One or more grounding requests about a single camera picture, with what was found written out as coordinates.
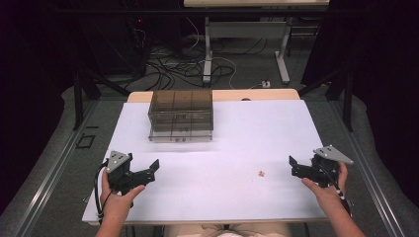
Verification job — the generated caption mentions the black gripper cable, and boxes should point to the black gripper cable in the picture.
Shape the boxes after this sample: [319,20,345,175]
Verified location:
[94,159,111,222]
[318,163,353,218]

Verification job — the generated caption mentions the person's right hand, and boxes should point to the person's right hand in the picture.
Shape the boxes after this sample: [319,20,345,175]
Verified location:
[300,162,350,212]

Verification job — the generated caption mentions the dark transparent drawer organizer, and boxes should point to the dark transparent drawer organizer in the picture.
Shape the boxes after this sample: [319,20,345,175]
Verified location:
[147,88,214,143]

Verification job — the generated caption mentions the person's lap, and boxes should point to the person's lap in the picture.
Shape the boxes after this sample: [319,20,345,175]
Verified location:
[163,222,293,237]

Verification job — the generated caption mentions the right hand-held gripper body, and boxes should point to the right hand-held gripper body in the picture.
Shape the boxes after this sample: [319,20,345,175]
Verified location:
[309,144,355,190]

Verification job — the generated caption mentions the white table sheet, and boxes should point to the white table sheet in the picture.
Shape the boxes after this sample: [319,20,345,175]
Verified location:
[81,99,328,223]

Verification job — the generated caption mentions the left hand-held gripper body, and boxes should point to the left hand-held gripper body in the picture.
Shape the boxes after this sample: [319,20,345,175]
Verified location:
[106,150,143,196]

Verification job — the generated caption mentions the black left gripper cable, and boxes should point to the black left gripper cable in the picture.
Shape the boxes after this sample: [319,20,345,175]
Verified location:
[94,159,111,222]

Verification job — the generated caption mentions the black metal stand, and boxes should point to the black metal stand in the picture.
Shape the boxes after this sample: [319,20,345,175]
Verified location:
[297,65,356,133]
[72,67,132,131]

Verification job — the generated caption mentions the person's left hand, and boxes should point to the person's left hand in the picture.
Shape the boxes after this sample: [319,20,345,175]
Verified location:
[100,169,146,225]

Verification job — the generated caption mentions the tangle of floor cables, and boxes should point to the tangle of floor cables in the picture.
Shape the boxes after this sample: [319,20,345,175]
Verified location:
[131,19,270,92]

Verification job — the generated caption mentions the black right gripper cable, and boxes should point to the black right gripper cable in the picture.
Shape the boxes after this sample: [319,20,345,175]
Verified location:
[318,163,353,218]

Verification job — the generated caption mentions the white desk with metal legs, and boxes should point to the white desk with metal legs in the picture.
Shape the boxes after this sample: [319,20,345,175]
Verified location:
[183,0,331,85]

